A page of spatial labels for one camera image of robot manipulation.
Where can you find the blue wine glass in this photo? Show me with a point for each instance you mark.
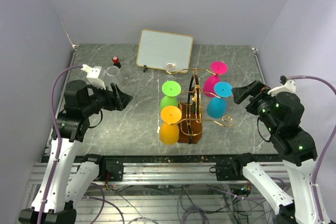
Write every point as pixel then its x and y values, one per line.
pixel 218 105

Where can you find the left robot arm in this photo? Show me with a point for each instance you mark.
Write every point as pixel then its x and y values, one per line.
pixel 59 193

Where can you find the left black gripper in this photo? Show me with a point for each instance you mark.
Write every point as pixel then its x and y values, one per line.
pixel 116 99

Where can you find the aluminium frame rail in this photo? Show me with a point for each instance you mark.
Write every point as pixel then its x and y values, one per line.
pixel 171 173

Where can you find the clear wine glass back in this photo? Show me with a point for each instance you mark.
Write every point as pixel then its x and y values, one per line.
pixel 170 66

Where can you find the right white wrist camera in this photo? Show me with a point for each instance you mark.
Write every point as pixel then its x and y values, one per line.
pixel 287 85

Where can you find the green wine glass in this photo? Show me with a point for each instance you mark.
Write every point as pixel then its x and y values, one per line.
pixel 170 89

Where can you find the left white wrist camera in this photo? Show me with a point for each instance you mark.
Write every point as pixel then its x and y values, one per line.
pixel 95 76

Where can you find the clear wine glass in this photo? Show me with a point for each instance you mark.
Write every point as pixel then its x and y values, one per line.
pixel 112 75
pixel 170 66

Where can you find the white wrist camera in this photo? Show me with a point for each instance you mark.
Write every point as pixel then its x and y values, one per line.
pixel 95 76
pixel 287 85

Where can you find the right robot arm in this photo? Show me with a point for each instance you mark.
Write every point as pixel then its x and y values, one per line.
pixel 280 110

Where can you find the gold wire glass rack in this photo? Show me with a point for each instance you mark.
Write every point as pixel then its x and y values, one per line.
pixel 193 104

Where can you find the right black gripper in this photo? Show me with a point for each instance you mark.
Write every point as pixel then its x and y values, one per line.
pixel 239 94

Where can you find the red black stamp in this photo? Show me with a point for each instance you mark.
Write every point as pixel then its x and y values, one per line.
pixel 116 61

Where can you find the gold framed whiteboard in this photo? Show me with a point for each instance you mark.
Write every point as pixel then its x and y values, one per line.
pixel 157 46

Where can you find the pink wine glass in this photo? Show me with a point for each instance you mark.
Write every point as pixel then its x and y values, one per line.
pixel 218 68

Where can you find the clear wine glass front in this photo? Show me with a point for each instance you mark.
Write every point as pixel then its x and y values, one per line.
pixel 112 75

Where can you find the orange wine glass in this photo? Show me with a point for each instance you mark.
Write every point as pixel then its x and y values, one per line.
pixel 169 131

